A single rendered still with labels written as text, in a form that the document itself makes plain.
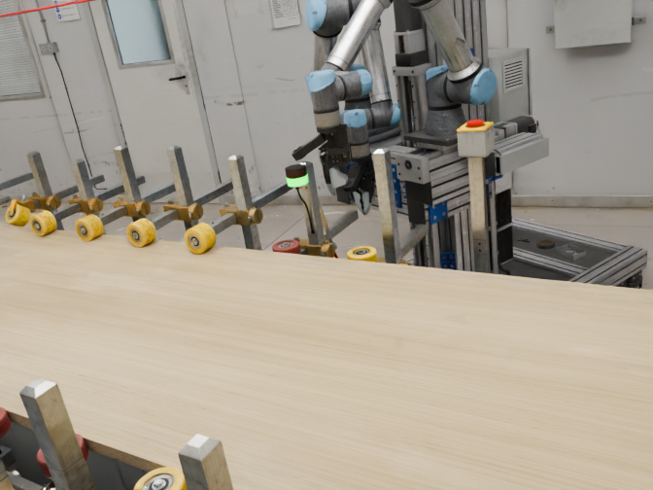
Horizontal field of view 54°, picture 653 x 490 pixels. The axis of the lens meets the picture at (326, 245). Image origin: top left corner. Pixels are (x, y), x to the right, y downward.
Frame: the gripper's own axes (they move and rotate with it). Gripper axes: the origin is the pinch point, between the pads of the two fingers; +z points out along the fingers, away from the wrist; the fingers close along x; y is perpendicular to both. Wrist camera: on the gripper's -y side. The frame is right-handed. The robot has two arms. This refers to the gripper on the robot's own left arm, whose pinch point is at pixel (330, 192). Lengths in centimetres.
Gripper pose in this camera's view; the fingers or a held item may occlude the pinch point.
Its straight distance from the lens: 193.5
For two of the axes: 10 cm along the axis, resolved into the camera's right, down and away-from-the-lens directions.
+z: 1.4, 9.2, 3.7
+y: 9.7, -0.6, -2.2
